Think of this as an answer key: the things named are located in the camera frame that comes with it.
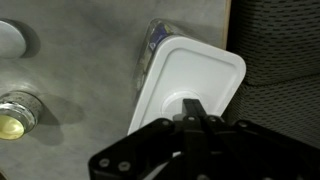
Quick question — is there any clear container with candy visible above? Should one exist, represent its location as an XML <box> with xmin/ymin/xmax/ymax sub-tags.
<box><xmin>132</xmin><ymin>18</ymin><xmax>201</xmax><ymax>101</ymax></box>

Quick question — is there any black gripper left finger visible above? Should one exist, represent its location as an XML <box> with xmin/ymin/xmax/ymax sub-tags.
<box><xmin>88</xmin><ymin>98</ymin><xmax>195</xmax><ymax>180</ymax></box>

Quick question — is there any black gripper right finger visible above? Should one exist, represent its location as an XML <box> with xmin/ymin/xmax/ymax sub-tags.
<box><xmin>193</xmin><ymin>98</ymin><xmax>320</xmax><ymax>180</ymax></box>

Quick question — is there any white rectangular container lid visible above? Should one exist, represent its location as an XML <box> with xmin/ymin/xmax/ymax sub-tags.
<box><xmin>127</xmin><ymin>35</ymin><xmax>247</xmax><ymax>158</ymax></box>

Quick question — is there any glass jar with liquid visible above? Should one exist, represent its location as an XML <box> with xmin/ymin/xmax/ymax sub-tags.
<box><xmin>0</xmin><ymin>91</ymin><xmax>44</xmax><ymax>141</ymax></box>

